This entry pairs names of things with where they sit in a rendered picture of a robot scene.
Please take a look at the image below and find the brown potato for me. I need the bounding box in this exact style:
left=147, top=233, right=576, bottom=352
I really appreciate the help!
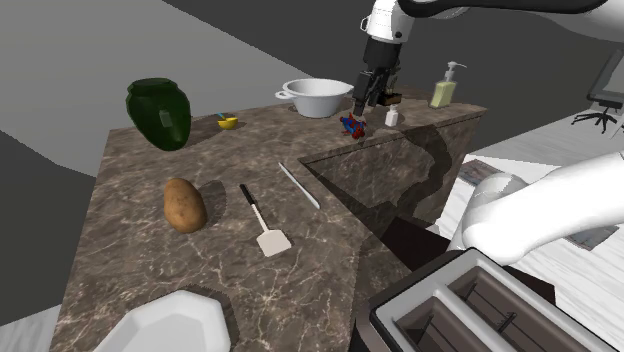
left=162, top=177, right=209, bottom=235

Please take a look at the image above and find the white pen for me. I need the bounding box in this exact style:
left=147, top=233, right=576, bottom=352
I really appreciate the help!
left=277, top=162, right=322, bottom=211

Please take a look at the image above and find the white spatula with black handle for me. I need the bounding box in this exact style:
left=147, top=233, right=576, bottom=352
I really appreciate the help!
left=238, top=183, right=293, bottom=259

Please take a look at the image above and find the dark green vase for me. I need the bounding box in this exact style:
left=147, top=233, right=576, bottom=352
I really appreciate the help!
left=125, top=77, right=193, bottom=152

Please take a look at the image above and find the red and blue figure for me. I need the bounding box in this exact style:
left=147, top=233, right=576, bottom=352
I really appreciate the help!
left=339, top=112, right=368, bottom=141

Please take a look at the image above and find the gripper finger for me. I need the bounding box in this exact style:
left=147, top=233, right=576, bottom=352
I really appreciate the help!
left=351, top=70, right=376, bottom=118
left=369, top=71, right=397, bottom=111

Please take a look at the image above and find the white pot with handles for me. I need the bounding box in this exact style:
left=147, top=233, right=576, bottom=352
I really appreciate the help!
left=274, top=77, right=356, bottom=120

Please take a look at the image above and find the white angular plate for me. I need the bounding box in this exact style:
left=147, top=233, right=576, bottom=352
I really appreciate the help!
left=91, top=289, right=233, bottom=352

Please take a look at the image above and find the black office chair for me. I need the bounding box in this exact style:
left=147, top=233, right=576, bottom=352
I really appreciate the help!
left=570, top=47, right=624, bottom=136

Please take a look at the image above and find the silver toaster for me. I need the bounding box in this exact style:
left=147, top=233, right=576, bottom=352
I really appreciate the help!
left=349, top=246, right=621, bottom=352

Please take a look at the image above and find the yellow soap dispenser bottle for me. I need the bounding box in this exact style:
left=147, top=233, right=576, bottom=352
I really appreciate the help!
left=428, top=60, right=468, bottom=110

